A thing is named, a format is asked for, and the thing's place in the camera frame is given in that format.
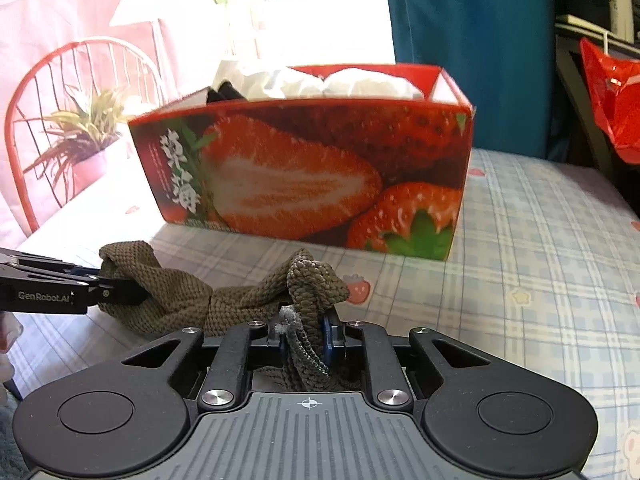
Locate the pink printed backdrop curtain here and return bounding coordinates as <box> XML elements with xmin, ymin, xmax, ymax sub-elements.
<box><xmin>1</xmin><ymin>0</ymin><xmax>257</xmax><ymax>248</ymax></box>

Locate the dark teal curtain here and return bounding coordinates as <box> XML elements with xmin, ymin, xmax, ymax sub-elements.
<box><xmin>387</xmin><ymin>0</ymin><xmax>554</xmax><ymax>158</ymax></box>

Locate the red strawberry cardboard box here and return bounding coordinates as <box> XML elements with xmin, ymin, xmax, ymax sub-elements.
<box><xmin>129</xmin><ymin>65</ymin><xmax>475</xmax><ymax>260</ymax></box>

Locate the olive knitted scarf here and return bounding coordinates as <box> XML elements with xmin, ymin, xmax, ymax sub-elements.
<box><xmin>99</xmin><ymin>242</ymin><xmax>361</xmax><ymax>392</ymax></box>

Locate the white spray bottle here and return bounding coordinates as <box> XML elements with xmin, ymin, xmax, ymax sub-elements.
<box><xmin>608</xmin><ymin>0</ymin><xmax>636</xmax><ymax>44</ymax></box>

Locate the white wire shelf rack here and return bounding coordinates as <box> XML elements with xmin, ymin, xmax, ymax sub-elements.
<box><xmin>554</xmin><ymin>15</ymin><xmax>639</xmax><ymax>171</ymax></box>

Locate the person left hand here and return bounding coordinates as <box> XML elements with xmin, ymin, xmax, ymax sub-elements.
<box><xmin>0</xmin><ymin>311</ymin><xmax>25</xmax><ymax>406</ymax></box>

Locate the black touchscreen glove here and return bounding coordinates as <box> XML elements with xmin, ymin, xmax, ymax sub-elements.
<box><xmin>206</xmin><ymin>80</ymin><xmax>246</xmax><ymax>104</ymax></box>

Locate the white mesh cloth bundle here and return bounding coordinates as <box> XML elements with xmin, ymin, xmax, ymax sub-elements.
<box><xmin>212</xmin><ymin>61</ymin><xmax>424</xmax><ymax>101</ymax></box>

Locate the red plastic bag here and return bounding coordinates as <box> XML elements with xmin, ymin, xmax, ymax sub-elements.
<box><xmin>579</xmin><ymin>38</ymin><xmax>640</xmax><ymax>165</ymax></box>

